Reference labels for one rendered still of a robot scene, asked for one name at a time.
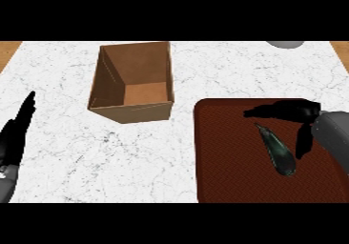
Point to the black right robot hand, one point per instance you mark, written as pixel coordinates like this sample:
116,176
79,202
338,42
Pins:
289,110

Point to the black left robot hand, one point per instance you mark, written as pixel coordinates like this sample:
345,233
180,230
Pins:
15,134

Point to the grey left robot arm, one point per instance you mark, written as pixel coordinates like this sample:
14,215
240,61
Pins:
2,185

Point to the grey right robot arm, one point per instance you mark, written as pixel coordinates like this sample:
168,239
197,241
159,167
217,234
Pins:
338,137

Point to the dark green eggplant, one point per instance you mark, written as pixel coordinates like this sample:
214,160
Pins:
279,151

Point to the dark red tray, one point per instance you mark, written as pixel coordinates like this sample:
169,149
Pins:
257,152

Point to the brown cardboard box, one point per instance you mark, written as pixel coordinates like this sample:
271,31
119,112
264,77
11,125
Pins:
132,82

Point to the grey rounded object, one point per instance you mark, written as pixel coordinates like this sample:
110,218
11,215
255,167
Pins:
285,44

